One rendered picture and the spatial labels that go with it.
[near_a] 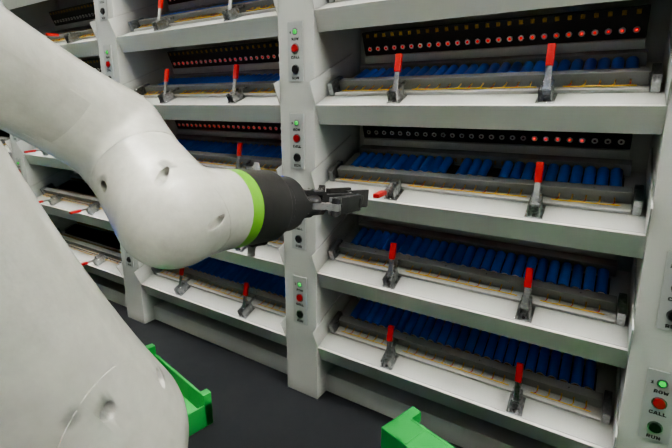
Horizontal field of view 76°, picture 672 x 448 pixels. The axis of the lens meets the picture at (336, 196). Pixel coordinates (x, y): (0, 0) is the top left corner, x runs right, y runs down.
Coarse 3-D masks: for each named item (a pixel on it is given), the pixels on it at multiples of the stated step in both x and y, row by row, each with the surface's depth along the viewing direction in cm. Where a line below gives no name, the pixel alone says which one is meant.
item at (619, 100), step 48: (384, 48) 99; (432, 48) 93; (480, 48) 88; (528, 48) 83; (576, 48) 79; (624, 48) 76; (336, 96) 94; (384, 96) 88; (432, 96) 82; (480, 96) 77; (528, 96) 73; (576, 96) 69; (624, 96) 66
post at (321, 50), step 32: (288, 0) 91; (320, 32) 91; (352, 32) 102; (320, 64) 93; (288, 96) 96; (288, 128) 97; (320, 128) 95; (352, 128) 107; (288, 160) 99; (320, 160) 97; (320, 224) 100; (288, 256) 104; (288, 288) 106; (320, 288) 103; (288, 320) 108; (320, 320) 104; (288, 352) 110; (288, 384) 112; (320, 384) 108
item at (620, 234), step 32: (352, 160) 106; (416, 192) 88; (640, 192) 69; (448, 224) 82; (480, 224) 79; (512, 224) 75; (544, 224) 72; (576, 224) 70; (608, 224) 68; (640, 224) 67; (640, 256) 67
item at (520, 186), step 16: (352, 176) 97; (368, 176) 95; (384, 176) 93; (400, 176) 91; (416, 176) 89; (432, 176) 87; (448, 176) 86; (464, 176) 85; (480, 176) 83; (480, 192) 82; (512, 192) 80; (528, 192) 79; (544, 192) 77; (560, 192) 76; (576, 192) 74; (592, 192) 73; (608, 192) 72; (624, 192) 71
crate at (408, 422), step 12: (396, 420) 72; (408, 420) 72; (420, 420) 75; (384, 432) 70; (396, 432) 70; (408, 432) 70; (420, 432) 70; (432, 432) 70; (384, 444) 71; (396, 444) 69; (408, 444) 67; (420, 444) 67; (432, 444) 67; (444, 444) 67
